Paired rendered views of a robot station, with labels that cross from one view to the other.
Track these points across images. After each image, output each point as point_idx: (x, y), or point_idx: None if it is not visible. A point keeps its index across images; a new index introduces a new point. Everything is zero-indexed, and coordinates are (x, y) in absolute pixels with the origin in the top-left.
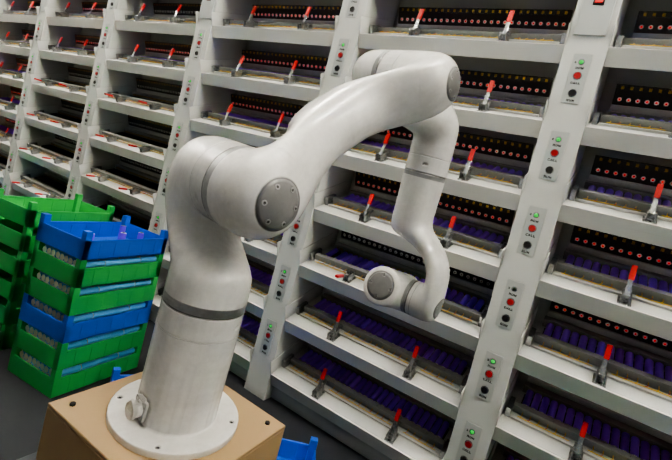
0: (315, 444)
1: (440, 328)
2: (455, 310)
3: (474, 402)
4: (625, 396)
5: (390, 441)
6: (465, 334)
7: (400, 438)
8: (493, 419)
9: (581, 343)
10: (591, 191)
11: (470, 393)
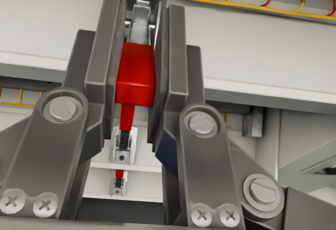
0: None
1: (217, 95)
2: None
3: (295, 176)
4: None
5: (120, 192)
6: (329, 104)
7: (132, 175)
8: (329, 183)
9: None
10: None
11: (290, 171)
